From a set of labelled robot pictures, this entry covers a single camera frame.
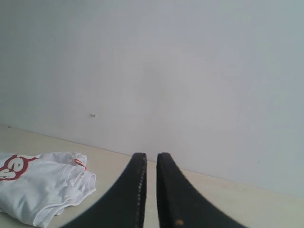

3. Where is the orange neck label tag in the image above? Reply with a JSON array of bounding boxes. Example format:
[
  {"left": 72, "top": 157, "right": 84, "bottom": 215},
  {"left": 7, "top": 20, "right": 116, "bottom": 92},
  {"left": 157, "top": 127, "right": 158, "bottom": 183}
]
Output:
[{"left": 74, "top": 159, "right": 87, "bottom": 170}]

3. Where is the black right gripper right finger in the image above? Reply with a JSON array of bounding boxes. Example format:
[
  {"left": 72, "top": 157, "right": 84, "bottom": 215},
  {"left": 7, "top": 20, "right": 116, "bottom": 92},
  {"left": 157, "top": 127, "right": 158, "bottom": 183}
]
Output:
[{"left": 156, "top": 152, "right": 244, "bottom": 228}]

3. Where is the white t-shirt red lettering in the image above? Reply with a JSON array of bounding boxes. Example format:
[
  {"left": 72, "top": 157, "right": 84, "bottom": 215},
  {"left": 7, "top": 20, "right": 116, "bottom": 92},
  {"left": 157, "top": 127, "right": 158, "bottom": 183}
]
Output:
[{"left": 0, "top": 152, "right": 96, "bottom": 228}]

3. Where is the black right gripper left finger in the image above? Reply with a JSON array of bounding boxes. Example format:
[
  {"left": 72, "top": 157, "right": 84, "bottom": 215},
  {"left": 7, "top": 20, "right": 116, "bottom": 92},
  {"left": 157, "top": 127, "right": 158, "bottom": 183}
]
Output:
[{"left": 63, "top": 153, "right": 147, "bottom": 228}]

